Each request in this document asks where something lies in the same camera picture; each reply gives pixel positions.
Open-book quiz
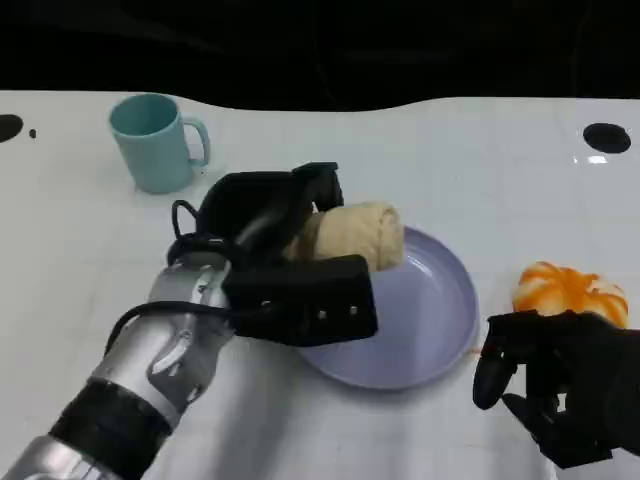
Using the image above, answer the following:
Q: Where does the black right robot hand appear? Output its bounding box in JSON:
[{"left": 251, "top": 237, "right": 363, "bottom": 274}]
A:
[{"left": 472, "top": 309, "right": 640, "bottom": 470}]

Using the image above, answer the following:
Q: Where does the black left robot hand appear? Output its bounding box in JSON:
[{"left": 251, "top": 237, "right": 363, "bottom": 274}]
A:
[{"left": 196, "top": 161, "right": 346, "bottom": 265}]

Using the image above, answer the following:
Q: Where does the beige towel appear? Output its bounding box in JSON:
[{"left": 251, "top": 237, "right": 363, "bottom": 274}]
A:
[{"left": 282, "top": 200, "right": 406, "bottom": 274}]

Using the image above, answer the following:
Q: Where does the orange and white bread roll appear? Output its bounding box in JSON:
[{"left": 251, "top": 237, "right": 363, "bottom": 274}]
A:
[{"left": 511, "top": 260, "right": 630, "bottom": 330}]

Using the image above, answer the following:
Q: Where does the pale green mug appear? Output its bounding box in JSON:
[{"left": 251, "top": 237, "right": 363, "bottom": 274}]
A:
[{"left": 108, "top": 92, "right": 212, "bottom": 195}]

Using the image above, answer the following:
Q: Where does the lilac plate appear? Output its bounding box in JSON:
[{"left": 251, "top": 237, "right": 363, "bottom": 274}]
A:
[{"left": 296, "top": 225, "right": 481, "bottom": 393}]

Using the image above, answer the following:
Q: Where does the black looped wrist cable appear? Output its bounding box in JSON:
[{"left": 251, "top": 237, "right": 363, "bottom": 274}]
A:
[{"left": 167, "top": 199, "right": 232, "bottom": 263}]

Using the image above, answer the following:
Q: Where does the black forearm cable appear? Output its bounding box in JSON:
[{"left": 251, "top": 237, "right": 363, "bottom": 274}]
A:
[{"left": 103, "top": 300, "right": 241, "bottom": 357}]

